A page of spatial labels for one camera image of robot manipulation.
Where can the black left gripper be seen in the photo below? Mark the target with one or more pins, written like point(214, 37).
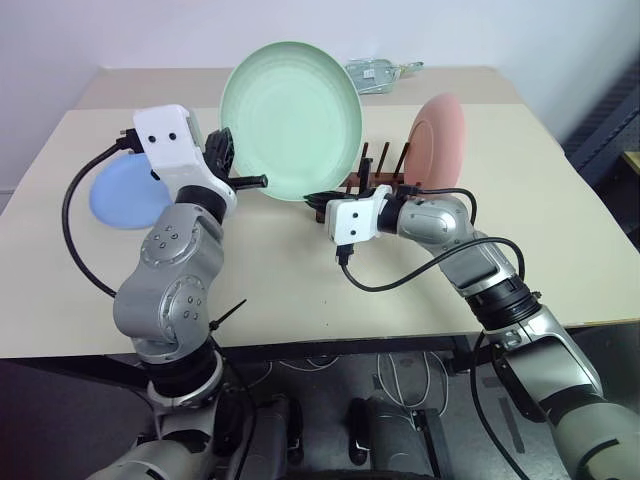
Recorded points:
point(214, 155)

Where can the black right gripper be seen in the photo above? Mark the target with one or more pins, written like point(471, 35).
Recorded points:
point(334, 199)

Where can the green plate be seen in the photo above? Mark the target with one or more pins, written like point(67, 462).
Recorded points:
point(295, 115)

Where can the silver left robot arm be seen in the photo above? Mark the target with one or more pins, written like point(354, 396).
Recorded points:
point(165, 250)

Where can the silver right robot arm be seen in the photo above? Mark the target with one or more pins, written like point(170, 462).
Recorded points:
point(440, 225)

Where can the wooden dish rack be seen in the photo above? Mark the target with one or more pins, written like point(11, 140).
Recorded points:
point(382, 177)

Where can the blue plate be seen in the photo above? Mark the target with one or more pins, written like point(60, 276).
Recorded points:
point(125, 195)

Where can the pink plate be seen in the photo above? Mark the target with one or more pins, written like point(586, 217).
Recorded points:
point(437, 145)

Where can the clear plastic bag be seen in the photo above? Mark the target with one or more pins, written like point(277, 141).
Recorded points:
point(372, 75)

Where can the dark rounded grey shape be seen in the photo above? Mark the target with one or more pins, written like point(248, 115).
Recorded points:
point(275, 430)
point(390, 430)

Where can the black metal shelf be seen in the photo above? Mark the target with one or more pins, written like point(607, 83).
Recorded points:
point(605, 125)

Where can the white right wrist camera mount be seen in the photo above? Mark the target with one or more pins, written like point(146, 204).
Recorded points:
point(355, 220)

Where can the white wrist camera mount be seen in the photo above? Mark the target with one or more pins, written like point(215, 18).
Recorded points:
point(355, 220)
point(165, 145)

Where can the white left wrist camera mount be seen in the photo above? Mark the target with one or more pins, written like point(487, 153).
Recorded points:
point(165, 145)

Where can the black metal table frame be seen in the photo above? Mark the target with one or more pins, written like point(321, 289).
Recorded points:
point(457, 357)

